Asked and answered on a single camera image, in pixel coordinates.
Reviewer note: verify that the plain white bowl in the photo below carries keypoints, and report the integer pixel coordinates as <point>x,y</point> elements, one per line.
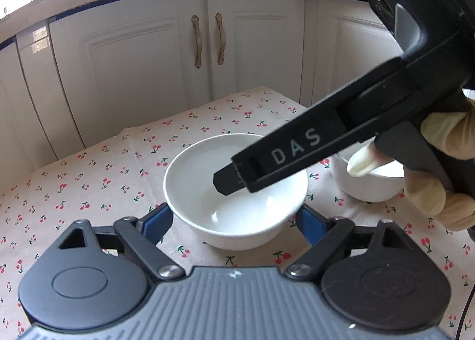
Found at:
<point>200,176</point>

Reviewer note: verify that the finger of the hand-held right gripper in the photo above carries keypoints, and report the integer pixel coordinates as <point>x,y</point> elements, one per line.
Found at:
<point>237,176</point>

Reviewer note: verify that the white kitchen cabinet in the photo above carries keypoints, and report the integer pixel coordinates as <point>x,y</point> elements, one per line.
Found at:
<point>130,65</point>

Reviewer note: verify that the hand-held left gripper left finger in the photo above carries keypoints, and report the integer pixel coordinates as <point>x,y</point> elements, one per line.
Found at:
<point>156,223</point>

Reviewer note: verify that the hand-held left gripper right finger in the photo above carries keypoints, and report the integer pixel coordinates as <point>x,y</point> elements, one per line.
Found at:
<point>310,223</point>

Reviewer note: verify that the person's right hand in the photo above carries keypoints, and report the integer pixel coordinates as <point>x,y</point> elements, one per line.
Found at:
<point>458,143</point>

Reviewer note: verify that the cherry print tablecloth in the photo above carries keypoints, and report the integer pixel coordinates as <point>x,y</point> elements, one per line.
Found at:
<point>92,176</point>

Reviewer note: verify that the white bowl pale floral print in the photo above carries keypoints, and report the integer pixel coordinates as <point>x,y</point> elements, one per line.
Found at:
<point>371,187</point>

